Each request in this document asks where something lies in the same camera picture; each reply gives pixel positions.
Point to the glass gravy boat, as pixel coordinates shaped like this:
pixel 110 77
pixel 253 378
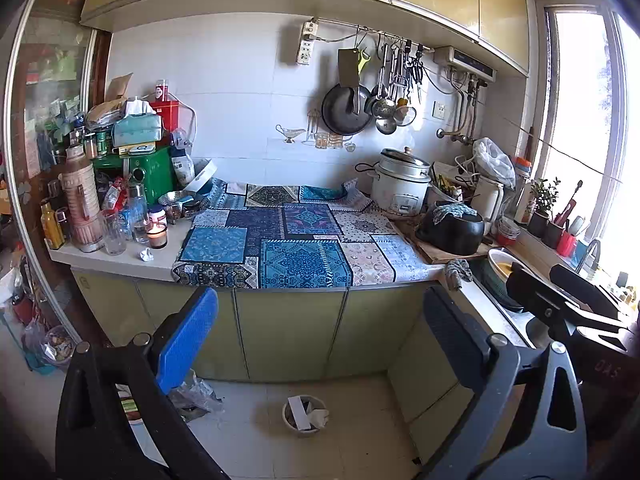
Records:
pixel 290 134

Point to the grey rag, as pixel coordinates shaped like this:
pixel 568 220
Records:
pixel 459 272

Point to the window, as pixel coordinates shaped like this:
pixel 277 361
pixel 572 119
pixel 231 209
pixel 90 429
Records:
pixel 585 110

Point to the brass wall faucet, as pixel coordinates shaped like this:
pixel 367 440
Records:
pixel 455 136

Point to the wooden cutting board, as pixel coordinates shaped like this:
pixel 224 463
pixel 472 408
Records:
pixel 440 259

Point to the steel strainer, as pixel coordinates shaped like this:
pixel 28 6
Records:
pixel 405 115
pixel 382 107

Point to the steel bowl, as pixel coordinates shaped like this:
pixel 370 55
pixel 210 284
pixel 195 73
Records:
pixel 182 205

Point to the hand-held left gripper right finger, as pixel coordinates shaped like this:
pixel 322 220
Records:
pixel 450 330

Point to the crumpled paper scrap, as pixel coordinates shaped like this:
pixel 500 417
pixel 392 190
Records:
pixel 145 255

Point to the white electric kettle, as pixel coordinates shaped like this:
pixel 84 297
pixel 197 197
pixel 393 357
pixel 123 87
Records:
pixel 487 200

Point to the black cooking pot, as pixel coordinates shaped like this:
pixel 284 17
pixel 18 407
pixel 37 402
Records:
pixel 450 237

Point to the white jar with blue lid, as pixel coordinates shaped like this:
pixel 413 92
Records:
pixel 157 216

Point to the stack of bowls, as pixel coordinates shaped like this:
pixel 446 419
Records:
pixel 508 232

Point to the metal hanging rail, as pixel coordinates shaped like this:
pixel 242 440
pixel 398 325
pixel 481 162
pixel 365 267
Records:
pixel 350 25

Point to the kitchen cleaver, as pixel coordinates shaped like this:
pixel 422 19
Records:
pixel 348 67

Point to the glass jar with metal lid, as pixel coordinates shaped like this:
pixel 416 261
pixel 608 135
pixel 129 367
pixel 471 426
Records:
pixel 137 210

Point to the white power strip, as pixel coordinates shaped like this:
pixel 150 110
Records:
pixel 306 42

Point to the teal knitted cloth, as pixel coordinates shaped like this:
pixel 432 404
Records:
pixel 452 211

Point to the potted green plant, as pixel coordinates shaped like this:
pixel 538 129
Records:
pixel 542 205

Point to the small white trash bin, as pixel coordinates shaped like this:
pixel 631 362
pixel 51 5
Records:
pixel 292 427

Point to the yellow oil bottle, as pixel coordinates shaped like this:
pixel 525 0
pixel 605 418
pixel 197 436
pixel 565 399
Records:
pixel 51 227

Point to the white tray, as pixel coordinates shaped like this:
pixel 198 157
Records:
pixel 200 175

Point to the white plastic bag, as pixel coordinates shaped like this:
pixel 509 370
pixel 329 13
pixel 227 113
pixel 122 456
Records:
pixel 495 160

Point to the chrome sink faucet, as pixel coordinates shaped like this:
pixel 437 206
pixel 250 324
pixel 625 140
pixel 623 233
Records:
pixel 590 252

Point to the blue patterned tablecloth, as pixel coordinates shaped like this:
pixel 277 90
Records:
pixel 300 260

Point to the pink thermos flask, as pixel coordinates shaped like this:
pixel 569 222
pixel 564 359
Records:
pixel 79 195

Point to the cardboard sheet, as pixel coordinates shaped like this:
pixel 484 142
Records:
pixel 119 87

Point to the glass door cabinet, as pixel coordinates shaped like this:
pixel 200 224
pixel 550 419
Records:
pixel 50 110

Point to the clear drinking glass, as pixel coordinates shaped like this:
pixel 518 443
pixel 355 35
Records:
pixel 114 235

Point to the white dish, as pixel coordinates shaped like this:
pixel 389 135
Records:
pixel 500 262

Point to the yellow peeler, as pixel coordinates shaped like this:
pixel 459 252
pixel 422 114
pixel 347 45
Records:
pixel 365 62

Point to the long white box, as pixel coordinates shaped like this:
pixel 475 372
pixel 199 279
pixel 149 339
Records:
pixel 298 410

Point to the white tissue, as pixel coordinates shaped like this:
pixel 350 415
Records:
pixel 318 417

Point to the small woven basket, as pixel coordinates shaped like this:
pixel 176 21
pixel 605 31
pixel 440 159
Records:
pixel 59 345

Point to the white rice cooker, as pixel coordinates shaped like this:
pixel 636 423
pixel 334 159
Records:
pixel 400 190

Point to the red cup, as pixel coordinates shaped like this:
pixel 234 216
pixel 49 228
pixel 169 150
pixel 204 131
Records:
pixel 566 245

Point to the white water heater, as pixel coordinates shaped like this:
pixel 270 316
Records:
pixel 465 60

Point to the yellow lower cabinets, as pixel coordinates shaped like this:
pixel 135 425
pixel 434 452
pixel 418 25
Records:
pixel 290 330

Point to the white wall socket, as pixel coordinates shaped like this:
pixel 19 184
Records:
pixel 438 111

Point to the clear plastic bag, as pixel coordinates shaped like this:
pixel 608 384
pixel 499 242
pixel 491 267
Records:
pixel 197 397

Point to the teal tissue pack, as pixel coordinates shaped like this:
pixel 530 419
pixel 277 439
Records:
pixel 137 127

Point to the green countertop oven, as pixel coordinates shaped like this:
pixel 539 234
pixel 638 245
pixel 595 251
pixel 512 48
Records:
pixel 145 167

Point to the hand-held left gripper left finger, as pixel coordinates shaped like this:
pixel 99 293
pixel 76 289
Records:
pixel 187 330

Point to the black wok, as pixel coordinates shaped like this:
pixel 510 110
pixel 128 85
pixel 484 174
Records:
pixel 342 110

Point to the kitchen scissors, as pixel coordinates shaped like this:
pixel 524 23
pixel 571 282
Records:
pixel 417 72

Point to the lit candle in glass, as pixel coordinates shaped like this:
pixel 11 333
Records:
pixel 157 237

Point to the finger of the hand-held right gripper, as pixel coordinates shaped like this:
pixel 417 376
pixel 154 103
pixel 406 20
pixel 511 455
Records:
pixel 532 292
pixel 582 287

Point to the amber drinking glass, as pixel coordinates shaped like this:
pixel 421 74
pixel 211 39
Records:
pixel 336 141
pixel 321 141

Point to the white food bag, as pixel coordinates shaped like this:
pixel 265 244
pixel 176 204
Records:
pixel 182 167

